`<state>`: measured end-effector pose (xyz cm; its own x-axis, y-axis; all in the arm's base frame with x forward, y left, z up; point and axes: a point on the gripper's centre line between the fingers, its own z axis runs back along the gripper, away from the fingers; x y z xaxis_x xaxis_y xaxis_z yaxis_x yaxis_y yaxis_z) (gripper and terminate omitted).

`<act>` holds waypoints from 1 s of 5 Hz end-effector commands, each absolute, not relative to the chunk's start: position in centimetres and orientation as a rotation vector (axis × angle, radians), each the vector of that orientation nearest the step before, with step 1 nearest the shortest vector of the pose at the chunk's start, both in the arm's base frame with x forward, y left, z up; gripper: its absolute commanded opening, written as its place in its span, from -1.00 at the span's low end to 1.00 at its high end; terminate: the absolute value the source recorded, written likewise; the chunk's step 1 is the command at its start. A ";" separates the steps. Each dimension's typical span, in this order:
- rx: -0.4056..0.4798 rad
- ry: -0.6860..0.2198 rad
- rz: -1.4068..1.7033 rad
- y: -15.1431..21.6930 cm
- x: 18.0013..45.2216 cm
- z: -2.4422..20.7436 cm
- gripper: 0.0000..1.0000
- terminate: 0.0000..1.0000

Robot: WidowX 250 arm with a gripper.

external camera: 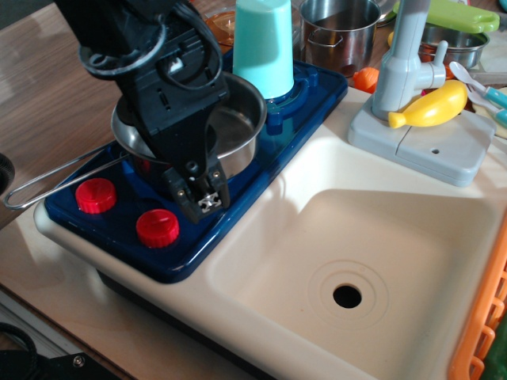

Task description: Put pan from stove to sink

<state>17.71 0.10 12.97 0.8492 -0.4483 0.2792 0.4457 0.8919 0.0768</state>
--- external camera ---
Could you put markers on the orange transparent toy pot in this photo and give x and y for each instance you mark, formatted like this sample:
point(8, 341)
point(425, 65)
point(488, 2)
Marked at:
point(222, 26)

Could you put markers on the steel bowl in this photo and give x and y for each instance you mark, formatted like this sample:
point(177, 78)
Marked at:
point(463, 47)

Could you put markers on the right red stove knob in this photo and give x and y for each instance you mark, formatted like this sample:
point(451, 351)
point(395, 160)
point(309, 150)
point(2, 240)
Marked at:
point(157, 228)

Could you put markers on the yellow toy banana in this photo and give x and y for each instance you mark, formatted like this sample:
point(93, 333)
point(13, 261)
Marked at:
point(432, 109)

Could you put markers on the left red stove knob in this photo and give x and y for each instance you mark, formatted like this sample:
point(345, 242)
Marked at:
point(96, 196)

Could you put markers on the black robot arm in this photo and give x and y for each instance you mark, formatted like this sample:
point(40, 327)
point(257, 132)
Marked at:
point(119, 37)

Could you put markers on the blue toy stove top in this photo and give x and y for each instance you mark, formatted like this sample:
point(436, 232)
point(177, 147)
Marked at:
point(291, 120)

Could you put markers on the red stove knob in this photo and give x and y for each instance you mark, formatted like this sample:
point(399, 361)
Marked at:
point(157, 228)
point(96, 196)

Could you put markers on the orange toy fish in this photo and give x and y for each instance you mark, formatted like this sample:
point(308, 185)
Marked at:
point(366, 79)

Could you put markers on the white teal toy spoon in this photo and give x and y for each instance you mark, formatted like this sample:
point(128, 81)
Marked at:
point(486, 92)

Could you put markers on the steel pan with wire handle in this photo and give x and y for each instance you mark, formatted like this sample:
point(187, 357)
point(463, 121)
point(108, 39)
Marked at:
point(236, 121)

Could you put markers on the orange plastic dish rack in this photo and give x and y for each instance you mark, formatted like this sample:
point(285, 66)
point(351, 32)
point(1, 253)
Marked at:
point(489, 308)

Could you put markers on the green item in rack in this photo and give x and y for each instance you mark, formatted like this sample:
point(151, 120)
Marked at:
point(495, 361)

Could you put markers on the cream toy sink unit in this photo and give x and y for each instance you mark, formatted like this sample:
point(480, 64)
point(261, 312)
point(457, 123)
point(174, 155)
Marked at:
point(347, 267)

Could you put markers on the grey toy faucet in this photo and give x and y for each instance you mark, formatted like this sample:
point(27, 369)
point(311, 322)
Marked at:
point(451, 152)

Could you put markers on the black mount plate with screw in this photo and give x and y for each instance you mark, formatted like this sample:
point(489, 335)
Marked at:
point(77, 366)

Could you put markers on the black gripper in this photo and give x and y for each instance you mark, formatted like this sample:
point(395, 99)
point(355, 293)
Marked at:
point(171, 100)

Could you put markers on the steel pot with handles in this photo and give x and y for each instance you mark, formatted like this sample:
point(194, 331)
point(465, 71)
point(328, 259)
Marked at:
point(338, 35)

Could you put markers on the teal plastic cup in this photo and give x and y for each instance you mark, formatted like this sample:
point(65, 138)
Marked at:
point(262, 51)

